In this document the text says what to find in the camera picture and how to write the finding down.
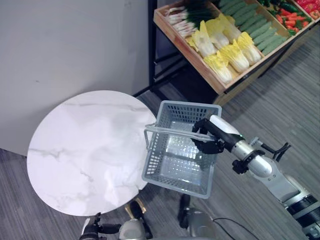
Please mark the red bell pepper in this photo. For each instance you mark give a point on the red bell pepper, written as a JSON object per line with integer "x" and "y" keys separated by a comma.
{"x": 315, "y": 15}
{"x": 307, "y": 3}

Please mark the wooden produce display shelf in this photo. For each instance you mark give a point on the wooden produce display shelf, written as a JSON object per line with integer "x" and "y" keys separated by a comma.
{"x": 190, "y": 47}

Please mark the silver right robot leg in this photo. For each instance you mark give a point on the silver right robot leg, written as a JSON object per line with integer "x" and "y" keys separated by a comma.
{"x": 200, "y": 223}

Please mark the round white marble table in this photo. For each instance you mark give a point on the round white marble table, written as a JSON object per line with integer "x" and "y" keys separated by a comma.
{"x": 85, "y": 155}

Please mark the silver left robot leg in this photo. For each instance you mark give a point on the silver left robot leg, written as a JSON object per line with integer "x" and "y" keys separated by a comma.
{"x": 133, "y": 228}

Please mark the orange carrot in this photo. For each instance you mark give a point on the orange carrot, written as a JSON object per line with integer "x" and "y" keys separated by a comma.
{"x": 295, "y": 17}
{"x": 279, "y": 19}
{"x": 285, "y": 12}
{"x": 290, "y": 24}

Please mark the yellow napa cabbage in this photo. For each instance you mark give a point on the yellow napa cabbage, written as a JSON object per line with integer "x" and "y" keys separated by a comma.
{"x": 222, "y": 71}
{"x": 232, "y": 31}
{"x": 220, "y": 40}
{"x": 206, "y": 45}
{"x": 251, "y": 53}
{"x": 238, "y": 61}

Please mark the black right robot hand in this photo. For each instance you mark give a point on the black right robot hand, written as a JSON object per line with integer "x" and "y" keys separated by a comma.
{"x": 222, "y": 130}

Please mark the black metal shelf frame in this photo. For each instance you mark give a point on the black metal shelf frame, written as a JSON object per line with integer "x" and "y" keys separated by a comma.
{"x": 152, "y": 50}

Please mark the silver robot leg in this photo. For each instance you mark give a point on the silver robot leg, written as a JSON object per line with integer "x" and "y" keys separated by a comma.
{"x": 200, "y": 223}
{"x": 133, "y": 228}

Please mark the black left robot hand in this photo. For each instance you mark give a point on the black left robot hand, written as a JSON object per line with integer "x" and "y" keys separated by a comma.
{"x": 91, "y": 228}

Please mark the grey plastic shopping basket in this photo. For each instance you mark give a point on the grey plastic shopping basket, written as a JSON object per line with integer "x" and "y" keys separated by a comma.
{"x": 175, "y": 165}

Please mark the white green scallion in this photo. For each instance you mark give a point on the white green scallion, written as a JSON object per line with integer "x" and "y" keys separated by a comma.
{"x": 181, "y": 25}
{"x": 175, "y": 11}
{"x": 177, "y": 17}
{"x": 187, "y": 32}

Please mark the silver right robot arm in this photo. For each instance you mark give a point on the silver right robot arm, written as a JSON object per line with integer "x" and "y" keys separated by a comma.
{"x": 260, "y": 167}

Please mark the dark green pepper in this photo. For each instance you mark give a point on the dark green pepper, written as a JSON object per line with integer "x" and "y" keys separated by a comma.
{"x": 288, "y": 7}

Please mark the green cucumber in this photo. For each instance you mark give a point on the green cucumber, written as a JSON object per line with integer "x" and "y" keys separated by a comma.
{"x": 273, "y": 43}
{"x": 268, "y": 38}
{"x": 233, "y": 5}
{"x": 251, "y": 20}
{"x": 273, "y": 48}
{"x": 243, "y": 11}
{"x": 257, "y": 26}
{"x": 263, "y": 32}

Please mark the gold table base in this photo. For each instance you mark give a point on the gold table base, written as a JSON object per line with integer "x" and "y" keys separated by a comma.
{"x": 128, "y": 212}

